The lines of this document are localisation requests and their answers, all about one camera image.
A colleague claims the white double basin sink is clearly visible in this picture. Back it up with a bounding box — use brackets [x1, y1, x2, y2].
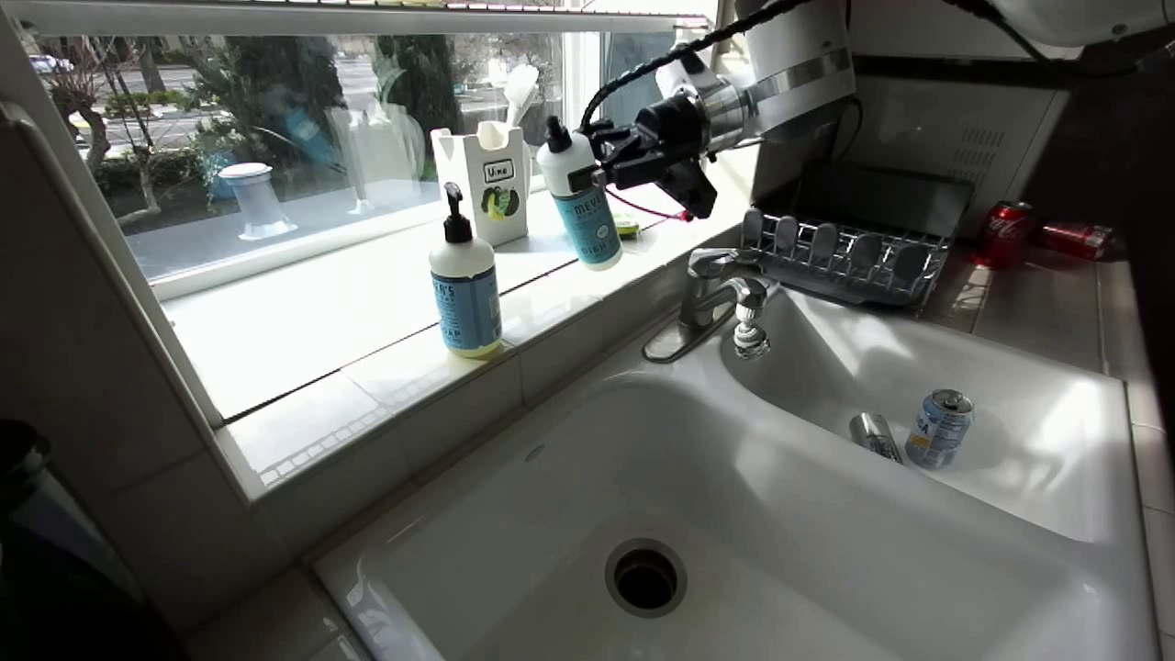
[306, 284, 1161, 661]

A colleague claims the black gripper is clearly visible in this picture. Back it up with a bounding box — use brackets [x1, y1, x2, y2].
[583, 93, 716, 190]

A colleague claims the blue label soap dispenser bottle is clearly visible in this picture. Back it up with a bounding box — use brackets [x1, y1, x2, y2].
[425, 181, 506, 365]
[538, 113, 624, 276]

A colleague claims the white carton brush holder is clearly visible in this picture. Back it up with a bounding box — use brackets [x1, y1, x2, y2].
[431, 116, 538, 255]

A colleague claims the red round object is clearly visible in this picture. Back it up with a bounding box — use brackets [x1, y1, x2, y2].
[976, 197, 1042, 272]

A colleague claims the chrome sink faucet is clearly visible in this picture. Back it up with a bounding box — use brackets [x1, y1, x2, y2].
[639, 241, 784, 366]

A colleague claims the white window frame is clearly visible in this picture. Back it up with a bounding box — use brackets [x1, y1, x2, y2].
[0, 0, 725, 433]

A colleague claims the white outdoor pedestal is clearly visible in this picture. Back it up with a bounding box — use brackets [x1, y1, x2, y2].
[216, 159, 301, 247]

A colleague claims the metal dish rack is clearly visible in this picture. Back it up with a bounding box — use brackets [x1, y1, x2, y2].
[739, 205, 960, 314]

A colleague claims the white dish brush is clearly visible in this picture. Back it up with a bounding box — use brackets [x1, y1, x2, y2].
[473, 58, 542, 154]

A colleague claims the red drink can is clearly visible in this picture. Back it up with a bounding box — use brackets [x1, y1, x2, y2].
[1034, 216, 1123, 266]

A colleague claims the large basin drain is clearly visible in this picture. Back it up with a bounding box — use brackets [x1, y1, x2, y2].
[601, 536, 691, 622]

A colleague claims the thin pink cable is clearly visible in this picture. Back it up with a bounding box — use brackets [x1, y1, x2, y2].
[601, 181, 698, 227]

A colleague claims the blue drink can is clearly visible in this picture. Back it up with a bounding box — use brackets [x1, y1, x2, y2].
[902, 387, 976, 475]

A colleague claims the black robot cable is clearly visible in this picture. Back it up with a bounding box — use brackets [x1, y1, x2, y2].
[577, 0, 817, 132]

